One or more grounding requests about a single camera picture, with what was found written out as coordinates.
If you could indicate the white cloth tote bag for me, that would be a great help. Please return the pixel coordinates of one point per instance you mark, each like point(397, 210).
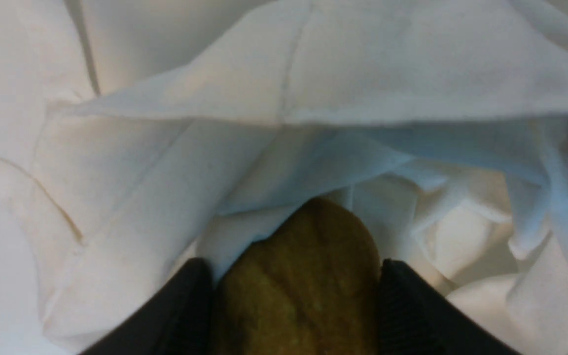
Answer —
point(133, 137)

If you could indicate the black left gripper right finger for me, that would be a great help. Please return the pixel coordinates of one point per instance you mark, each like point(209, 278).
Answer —
point(414, 319)

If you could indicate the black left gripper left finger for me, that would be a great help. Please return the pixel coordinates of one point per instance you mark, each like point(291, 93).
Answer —
point(175, 321)

